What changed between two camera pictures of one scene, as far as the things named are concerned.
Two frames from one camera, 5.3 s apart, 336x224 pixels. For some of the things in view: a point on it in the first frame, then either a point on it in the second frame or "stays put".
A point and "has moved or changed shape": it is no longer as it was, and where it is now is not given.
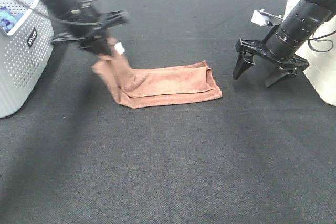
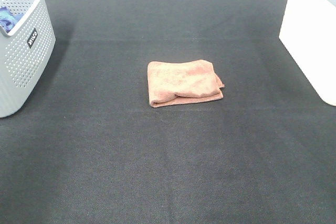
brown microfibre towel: [141, 87] has moved or changed shape
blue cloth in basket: [7, 19] stays put
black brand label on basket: [32, 38] stays put
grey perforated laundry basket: [25, 51] stays put
